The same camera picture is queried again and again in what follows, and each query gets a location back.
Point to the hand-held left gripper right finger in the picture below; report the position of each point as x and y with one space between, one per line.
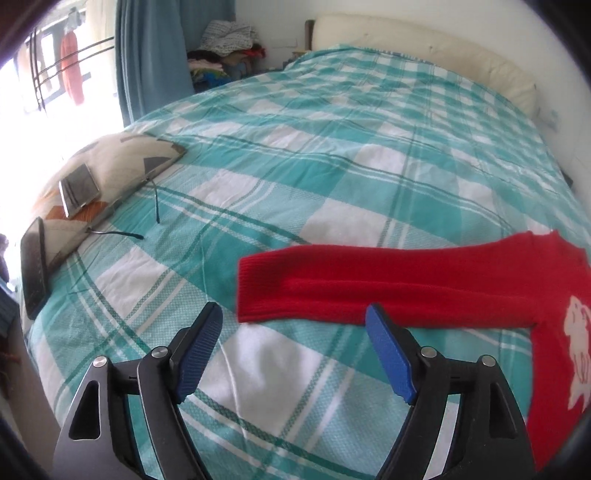
392 360

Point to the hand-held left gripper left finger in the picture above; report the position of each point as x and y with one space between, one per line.
197 350

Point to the red knit sweater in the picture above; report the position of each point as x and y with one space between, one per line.
369 281

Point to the pile of clothes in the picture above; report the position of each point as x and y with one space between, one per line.
226 41

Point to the patterned beige pillow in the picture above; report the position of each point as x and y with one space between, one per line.
124 154

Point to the bed with teal plaid sheet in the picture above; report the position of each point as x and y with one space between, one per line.
300 161

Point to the blue curtain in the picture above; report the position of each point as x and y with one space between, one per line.
152 55

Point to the hanging red garment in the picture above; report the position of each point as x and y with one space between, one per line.
71 64

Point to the black window railing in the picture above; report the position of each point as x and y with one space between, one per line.
51 71

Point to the wall outlet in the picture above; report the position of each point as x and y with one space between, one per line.
552 117

